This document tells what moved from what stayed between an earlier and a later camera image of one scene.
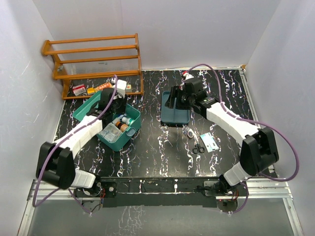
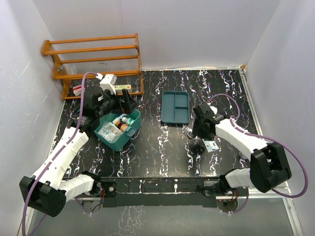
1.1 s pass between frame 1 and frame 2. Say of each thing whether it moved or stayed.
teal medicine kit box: stayed
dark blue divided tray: stayed
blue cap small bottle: moved
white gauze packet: stayed
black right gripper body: moved
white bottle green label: stayed
